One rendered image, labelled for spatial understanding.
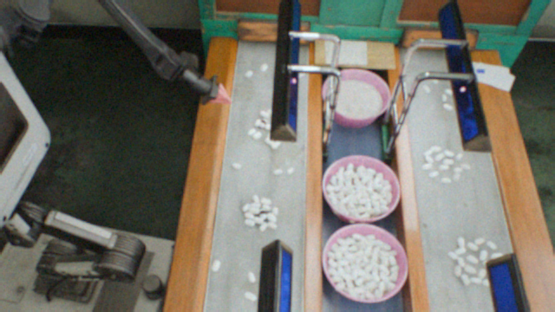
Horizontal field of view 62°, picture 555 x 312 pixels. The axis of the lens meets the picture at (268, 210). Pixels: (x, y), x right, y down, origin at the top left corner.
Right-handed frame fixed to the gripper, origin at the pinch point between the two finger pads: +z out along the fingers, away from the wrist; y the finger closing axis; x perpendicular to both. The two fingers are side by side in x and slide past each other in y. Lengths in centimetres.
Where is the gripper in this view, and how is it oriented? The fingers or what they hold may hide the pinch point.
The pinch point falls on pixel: (229, 101)
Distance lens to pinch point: 170.4
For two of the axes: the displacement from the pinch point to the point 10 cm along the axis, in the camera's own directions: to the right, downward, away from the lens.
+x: -6.4, 3.6, 6.9
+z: 7.7, 3.8, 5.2
